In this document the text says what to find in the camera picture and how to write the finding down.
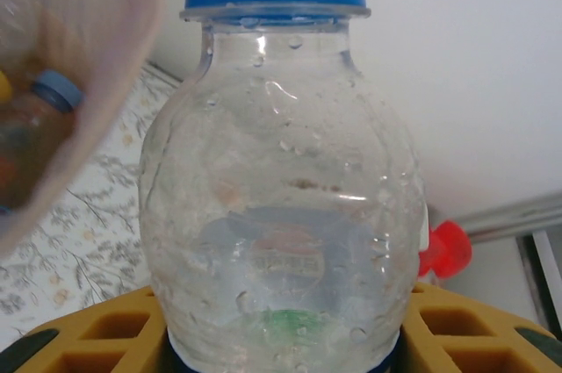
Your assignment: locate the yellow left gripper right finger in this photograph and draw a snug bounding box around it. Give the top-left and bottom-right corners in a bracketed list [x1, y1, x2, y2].
[401, 283, 562, 373]

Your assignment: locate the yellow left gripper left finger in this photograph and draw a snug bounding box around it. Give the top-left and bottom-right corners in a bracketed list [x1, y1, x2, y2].
[15, 285, 170, 373]

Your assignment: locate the clear bottle dark blue label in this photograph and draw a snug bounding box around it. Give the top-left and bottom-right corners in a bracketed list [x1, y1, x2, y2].
[138, 0, 429, 373]

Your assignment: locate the beige bin with pink liner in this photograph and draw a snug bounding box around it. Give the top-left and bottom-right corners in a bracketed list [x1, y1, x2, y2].
[0, 0, 166, 255]

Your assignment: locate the red plastic toy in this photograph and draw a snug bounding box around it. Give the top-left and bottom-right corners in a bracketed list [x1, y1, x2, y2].
[416, 219, 474, 281]

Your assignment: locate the aluminium right frame post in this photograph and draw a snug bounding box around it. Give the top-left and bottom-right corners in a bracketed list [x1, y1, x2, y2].
[460, 190, 562, 242]

